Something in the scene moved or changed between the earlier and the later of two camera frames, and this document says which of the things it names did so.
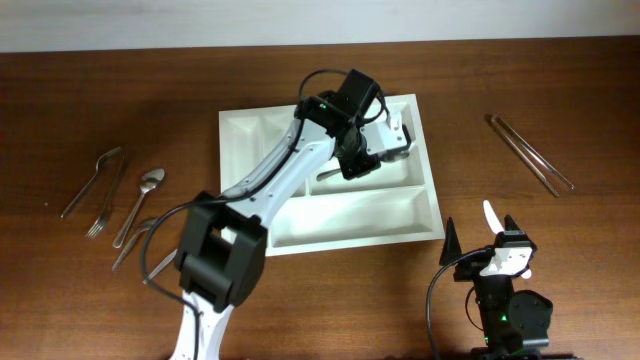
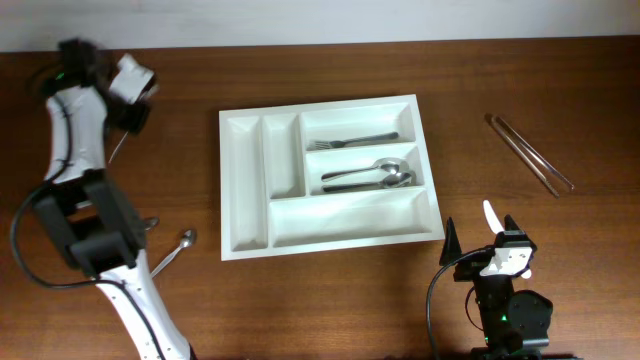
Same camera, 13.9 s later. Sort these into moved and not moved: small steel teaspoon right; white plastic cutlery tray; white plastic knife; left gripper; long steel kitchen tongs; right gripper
Moved: left gripper
Not moved: right gripper; white plastic knife; white plastic cutlery tray; small steel teaspoon right; long steel kitchen tongs
